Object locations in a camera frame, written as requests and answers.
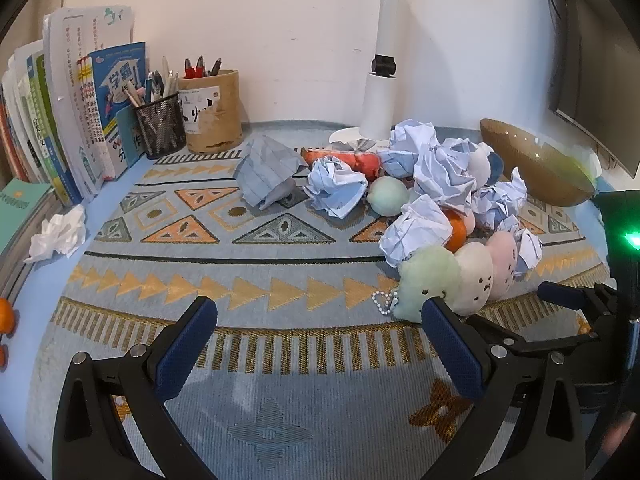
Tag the orange tangerine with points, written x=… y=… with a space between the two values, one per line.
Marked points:
x=456 y=232

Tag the cream plush toy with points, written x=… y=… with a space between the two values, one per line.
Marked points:
x=475 y=275

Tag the small orange ball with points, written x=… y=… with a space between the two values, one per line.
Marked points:
x=5 y=315

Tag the pale green plush toy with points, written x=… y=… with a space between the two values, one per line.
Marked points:
x=430 y=275

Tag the patterned woven table mat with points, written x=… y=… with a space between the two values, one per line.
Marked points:
x=280 y=255

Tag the dark grey pen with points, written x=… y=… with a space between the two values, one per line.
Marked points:
x=215 y=66

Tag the pale pink plush toy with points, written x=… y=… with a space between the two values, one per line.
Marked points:
x=502 y=260

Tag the red cap pen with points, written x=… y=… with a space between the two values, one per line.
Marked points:
x=200 y=65
x=188 y=67

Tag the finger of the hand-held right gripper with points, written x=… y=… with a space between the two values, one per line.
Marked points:
x=510 y=332
x=560 y=295

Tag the white desk lamp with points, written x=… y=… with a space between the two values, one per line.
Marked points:
x=382 y=105

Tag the bunch of pens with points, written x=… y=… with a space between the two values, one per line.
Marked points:
x=157 y=82

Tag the black mesh pen holder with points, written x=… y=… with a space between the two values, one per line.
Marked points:
x=160 y=130

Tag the bamboo pen holder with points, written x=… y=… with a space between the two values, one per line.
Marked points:
x=212 y=120

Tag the row of upright books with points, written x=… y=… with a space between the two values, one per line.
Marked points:
x=65 y=110

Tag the brown woven bowl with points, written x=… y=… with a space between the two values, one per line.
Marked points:
x=540 y=170

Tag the grey crumpled grid paper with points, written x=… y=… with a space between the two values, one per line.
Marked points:
x=270 y=170

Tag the orange carrot plush toy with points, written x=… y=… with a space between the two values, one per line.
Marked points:
x=365 y=162

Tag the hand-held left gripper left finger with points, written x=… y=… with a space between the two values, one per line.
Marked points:
x=187 y=345

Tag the black computer monitor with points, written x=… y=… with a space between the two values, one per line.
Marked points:
x=595 y=60

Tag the teal cover book stack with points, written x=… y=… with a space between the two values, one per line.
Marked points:
x=22 y=210

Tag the pile of crumpled paper balls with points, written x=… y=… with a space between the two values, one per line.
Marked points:
x=440 y=170

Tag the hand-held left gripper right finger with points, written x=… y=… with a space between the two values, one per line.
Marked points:
x=450 y=350

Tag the pale green apple toy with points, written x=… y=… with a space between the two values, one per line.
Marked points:
x=387 y=197

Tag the white crumpled tissue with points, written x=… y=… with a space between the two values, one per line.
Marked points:
x=57 y=235

